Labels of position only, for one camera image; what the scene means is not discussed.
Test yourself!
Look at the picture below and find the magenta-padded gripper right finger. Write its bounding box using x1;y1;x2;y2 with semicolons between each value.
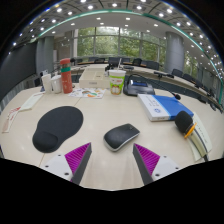
132;142;183;186

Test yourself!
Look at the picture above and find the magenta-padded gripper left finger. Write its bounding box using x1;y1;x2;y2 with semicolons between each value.
40;142;93;186

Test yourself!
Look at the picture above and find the black computer mouse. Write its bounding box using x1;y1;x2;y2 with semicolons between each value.
103;123;141;153

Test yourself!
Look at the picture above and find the black mouse pad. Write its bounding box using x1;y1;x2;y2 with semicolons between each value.
32;105;84;154

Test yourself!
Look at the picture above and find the black handheld microphone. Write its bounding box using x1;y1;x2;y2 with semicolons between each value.
174;110;210;163

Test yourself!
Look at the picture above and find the blue and white book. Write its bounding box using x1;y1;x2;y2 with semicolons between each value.
137;93;195;122

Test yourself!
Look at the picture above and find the white leaflet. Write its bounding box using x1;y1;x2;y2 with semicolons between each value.
19;92;45;112

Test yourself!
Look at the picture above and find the black gooseneck microphone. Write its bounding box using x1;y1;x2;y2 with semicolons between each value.
128;73;182;101

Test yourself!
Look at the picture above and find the colourful sticker sheet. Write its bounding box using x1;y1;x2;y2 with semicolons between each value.
68;87;107;100

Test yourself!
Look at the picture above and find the black conference desk unit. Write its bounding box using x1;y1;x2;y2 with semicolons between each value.
123;79;156;97

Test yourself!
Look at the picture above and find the white lidded mug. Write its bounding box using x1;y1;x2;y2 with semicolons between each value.
50;74;64;94

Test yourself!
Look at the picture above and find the red drink bottle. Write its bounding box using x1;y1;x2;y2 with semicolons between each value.
59;57;74;95

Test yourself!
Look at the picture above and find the beige cardboard box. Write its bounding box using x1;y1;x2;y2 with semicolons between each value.
78;68;111;90

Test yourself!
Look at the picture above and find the green white cup with straw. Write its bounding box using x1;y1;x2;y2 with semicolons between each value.
108;58;127;96

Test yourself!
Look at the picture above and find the group of dark chairs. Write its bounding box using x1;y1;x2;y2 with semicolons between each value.
75;56;222;103

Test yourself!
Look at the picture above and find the group of ceiling lights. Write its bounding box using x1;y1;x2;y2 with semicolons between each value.
11;0;224;68

